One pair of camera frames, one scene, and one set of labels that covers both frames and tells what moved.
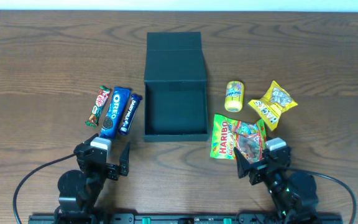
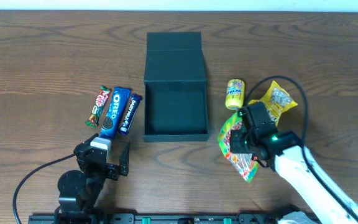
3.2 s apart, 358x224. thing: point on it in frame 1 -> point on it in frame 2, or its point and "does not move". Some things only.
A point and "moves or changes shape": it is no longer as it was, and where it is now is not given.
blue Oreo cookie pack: (114, 120) does not move
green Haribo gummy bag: (249, 137) moves or changes shape
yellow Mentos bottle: (234, 96) does not move
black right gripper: (262, 167) -> (239, 142)
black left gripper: (105, 168) does not move
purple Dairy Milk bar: (130, 114) does not move
